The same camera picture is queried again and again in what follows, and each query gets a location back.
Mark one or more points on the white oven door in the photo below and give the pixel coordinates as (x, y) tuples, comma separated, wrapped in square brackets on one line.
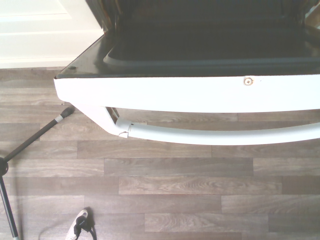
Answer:
[(175, 92)]

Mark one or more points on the dark oven body interior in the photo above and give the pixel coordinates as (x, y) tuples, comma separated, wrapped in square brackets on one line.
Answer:
[(200, 10)]

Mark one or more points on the round metal door screw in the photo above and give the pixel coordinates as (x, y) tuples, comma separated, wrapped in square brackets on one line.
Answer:
[(248, 81)]

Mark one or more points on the black tripod stand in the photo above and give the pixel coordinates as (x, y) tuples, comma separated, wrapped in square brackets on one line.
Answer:
[(37, 135)]

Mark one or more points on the white power strip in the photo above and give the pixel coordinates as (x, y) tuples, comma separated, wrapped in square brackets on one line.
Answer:
[(75, 225)]

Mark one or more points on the white cabinet panel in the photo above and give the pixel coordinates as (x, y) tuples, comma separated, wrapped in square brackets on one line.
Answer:
[(37, 30)]

